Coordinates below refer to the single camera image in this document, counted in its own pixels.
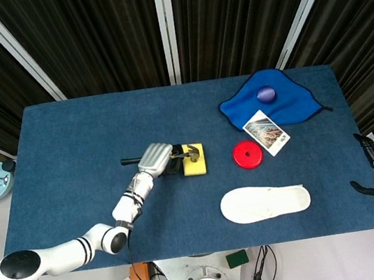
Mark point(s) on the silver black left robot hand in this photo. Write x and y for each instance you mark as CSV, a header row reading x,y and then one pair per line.
x,y
153,159

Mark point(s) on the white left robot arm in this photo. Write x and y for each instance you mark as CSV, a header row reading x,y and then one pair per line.
x,y
60,257

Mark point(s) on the yellow sponge green underside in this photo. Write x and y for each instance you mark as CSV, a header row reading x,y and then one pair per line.
x,y
195,170

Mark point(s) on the red round disc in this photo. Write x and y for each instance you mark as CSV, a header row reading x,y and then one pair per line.
x,y
247,157

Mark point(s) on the photo postcard white border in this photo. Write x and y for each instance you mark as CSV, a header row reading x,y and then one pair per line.
x,y
267,133

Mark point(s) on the orange small box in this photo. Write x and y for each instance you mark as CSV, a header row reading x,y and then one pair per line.
x,y
139,275

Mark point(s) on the white shoe insole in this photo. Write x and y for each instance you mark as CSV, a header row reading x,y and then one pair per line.
x,y
266,202

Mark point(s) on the dark green rectangular pad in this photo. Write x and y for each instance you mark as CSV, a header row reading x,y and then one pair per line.
x,y
237,258

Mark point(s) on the blue cloth black trim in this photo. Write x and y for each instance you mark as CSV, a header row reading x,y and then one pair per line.
x,y
290,103

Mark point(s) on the purple egg-shaped ball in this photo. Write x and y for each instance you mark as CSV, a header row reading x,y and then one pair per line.
x,y
266,94

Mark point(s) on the dark pleated curtain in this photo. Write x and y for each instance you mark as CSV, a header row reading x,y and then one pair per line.
x,y
94,37

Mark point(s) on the black cup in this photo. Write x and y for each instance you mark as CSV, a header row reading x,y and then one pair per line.
x,y
9,166

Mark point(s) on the white frame post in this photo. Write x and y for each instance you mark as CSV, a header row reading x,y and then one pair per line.
x,y
167,30
15,53
308,9

